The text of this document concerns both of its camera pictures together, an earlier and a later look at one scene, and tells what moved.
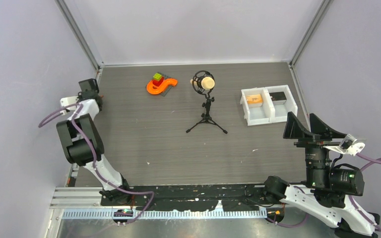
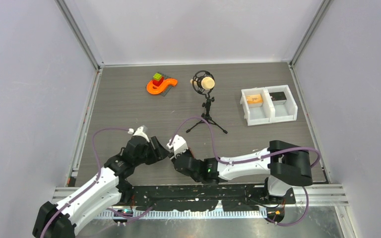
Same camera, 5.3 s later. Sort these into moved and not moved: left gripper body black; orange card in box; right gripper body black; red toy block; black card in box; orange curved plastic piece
Moved: left gripper body black; right gripper body black
Not moved: red toy block; black card in box; orange card in box; orange curved plastic piece
